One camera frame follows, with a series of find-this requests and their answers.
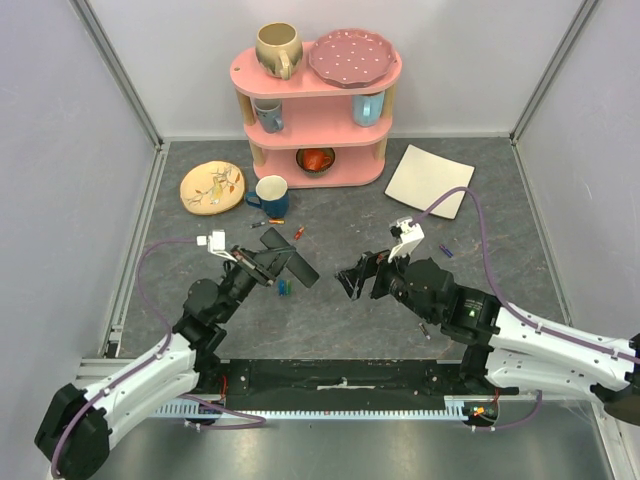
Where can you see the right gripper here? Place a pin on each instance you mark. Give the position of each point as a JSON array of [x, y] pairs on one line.
[[377, 278]]

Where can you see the red battery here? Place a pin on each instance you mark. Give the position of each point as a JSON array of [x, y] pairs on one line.
[[299, 233]]

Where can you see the pink dotted plate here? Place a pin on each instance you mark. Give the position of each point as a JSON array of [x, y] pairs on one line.
[[351, 58]]

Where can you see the pink three-tier shelf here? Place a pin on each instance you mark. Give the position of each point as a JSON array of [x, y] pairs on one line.
[[315, 115]]

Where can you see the light blue mug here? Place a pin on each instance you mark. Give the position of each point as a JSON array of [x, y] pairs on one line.
[[367, 109]]

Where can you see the purple-blue battery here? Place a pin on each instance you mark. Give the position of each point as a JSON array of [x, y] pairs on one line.
[[446, 251]]

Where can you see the dark blue mug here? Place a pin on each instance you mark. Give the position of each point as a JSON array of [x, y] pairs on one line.
[[271, 196]]

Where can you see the grey pink-tip battery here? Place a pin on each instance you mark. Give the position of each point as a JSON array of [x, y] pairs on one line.
[[424, 331]]

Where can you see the dark patterned bowl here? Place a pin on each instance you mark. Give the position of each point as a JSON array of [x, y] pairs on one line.
[[299, 153]]

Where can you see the red cup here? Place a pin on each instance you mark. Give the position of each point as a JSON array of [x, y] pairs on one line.
[[316, 160]]

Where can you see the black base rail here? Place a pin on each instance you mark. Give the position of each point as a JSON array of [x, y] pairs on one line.
[[297, 385]]

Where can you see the yellow bird-pattern plate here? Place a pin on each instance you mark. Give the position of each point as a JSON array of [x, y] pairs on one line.
[[212, 188]]

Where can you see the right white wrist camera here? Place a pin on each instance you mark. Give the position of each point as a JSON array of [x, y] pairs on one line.
[[407, 234]]

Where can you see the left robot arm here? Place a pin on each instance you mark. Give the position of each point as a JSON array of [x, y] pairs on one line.
[[82, 425]]

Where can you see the grey-blue mug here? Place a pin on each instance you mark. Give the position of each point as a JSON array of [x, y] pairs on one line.
[[269, 114]]

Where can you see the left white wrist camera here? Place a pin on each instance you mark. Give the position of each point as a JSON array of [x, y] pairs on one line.
[[215, 243]]

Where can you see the white square plate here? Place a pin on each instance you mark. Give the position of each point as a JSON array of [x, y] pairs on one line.
[[422, 177]]

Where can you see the beige ceramic mug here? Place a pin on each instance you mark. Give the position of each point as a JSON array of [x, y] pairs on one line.
[[279, 49]]

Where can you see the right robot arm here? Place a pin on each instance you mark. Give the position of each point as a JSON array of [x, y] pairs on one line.
[[507, 347]]

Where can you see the black remote control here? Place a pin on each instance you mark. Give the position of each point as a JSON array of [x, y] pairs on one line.
[[296, 264]]

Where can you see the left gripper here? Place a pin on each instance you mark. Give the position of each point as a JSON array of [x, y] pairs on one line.
[[250, 262]]

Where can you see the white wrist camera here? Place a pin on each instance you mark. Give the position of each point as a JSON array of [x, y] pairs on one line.
[[407, 234], [215, 243]]

